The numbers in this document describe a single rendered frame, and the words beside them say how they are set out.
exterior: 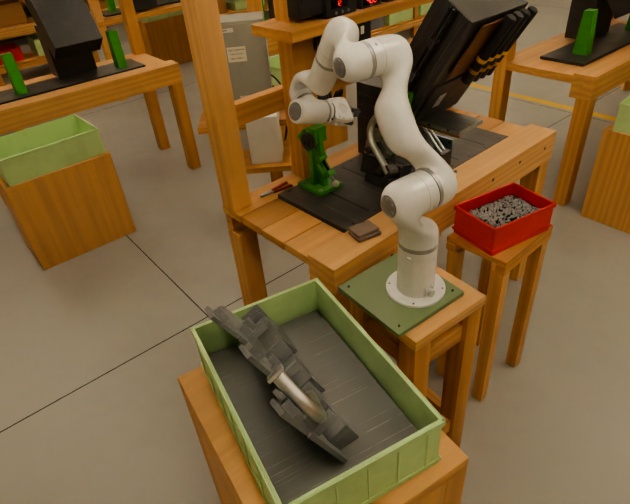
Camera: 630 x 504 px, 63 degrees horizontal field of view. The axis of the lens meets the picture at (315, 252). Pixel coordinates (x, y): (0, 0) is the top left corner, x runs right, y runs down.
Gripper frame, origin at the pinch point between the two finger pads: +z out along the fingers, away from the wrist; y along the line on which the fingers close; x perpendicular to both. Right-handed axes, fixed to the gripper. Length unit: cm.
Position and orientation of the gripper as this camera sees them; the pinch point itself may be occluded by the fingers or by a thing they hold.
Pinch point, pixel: (354, 112)
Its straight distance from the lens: 205.1
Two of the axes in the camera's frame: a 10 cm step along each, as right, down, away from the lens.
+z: 7.0, -1.7, 6.9
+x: -6.1, 3.6, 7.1
